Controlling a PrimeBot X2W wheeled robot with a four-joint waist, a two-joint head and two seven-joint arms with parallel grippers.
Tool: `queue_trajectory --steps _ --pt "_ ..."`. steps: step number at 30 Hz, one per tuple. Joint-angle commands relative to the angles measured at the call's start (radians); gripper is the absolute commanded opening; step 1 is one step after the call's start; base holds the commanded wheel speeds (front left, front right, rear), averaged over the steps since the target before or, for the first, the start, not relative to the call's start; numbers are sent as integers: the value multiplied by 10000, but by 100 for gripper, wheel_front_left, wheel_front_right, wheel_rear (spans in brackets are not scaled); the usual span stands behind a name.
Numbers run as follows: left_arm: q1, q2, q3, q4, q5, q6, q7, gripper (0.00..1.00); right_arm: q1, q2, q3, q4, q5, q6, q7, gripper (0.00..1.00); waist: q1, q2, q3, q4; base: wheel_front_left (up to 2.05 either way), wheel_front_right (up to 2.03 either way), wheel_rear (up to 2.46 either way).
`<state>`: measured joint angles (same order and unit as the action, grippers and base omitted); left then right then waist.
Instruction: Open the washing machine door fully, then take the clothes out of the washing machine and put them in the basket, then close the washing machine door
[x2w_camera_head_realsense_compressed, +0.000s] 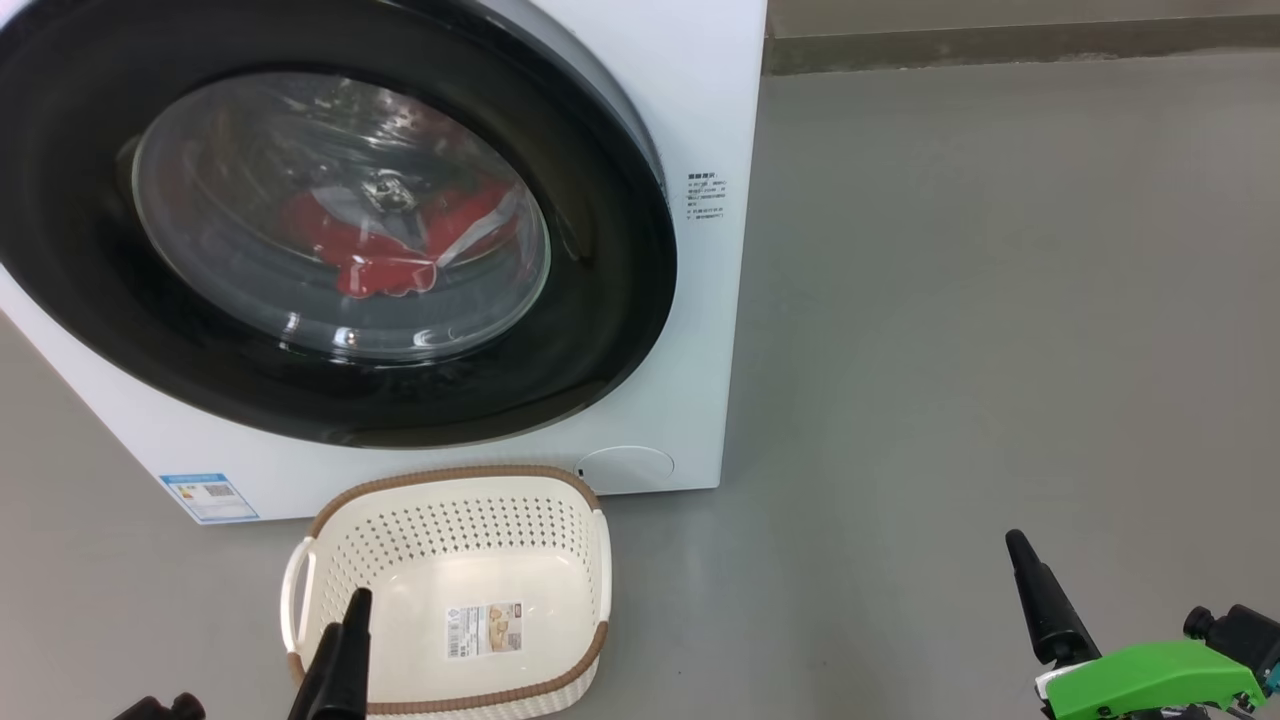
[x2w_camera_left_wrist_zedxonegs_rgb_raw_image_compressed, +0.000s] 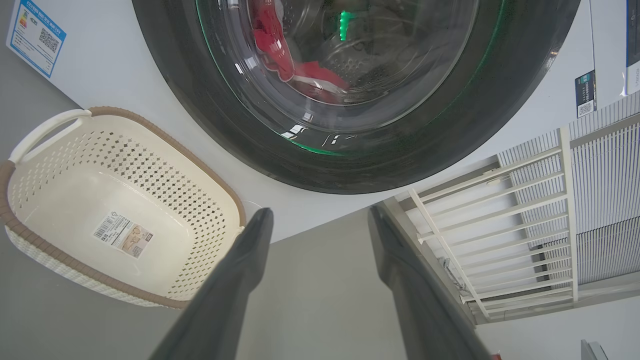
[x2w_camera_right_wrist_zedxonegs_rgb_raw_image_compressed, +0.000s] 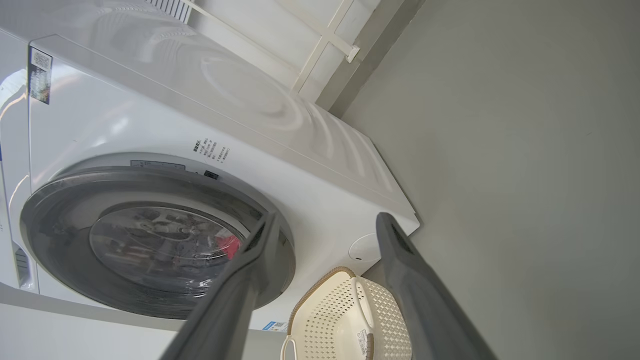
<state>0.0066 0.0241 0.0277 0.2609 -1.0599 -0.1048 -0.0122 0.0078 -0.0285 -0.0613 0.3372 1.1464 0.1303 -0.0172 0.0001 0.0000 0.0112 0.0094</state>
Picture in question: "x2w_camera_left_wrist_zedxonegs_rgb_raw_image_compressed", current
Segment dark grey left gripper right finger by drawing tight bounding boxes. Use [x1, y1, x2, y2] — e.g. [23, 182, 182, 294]
[367, 204, 495, 360]

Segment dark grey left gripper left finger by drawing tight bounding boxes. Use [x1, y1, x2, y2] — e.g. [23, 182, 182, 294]
[149, 207, 275, 360]

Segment black round glass washer door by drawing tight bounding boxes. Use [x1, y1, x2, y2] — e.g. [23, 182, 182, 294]
[131, 0, 582, 195]

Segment red garment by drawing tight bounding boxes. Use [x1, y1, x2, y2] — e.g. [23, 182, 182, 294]
[248, 0, 351, 105]

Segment white product label sticker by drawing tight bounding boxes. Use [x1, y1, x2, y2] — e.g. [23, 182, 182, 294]
[92, 211, 154, 259]

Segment cream plastic laundry basket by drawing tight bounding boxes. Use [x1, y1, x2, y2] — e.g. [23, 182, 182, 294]
[0, 106, 247, 309]

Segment white front-load washing machine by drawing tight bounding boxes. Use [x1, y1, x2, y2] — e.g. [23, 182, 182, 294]
[5, 0, 640, 244]

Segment white metal railing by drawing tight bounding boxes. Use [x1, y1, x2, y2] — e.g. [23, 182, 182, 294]
[407, 92, 640, 321]

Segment black QR code sticker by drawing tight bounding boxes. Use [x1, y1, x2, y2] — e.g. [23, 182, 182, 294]
[575, 69, 597, 119]

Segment blue energy label sticker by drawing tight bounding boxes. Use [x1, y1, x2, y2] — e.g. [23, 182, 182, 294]
[6, 0, 67, 79]

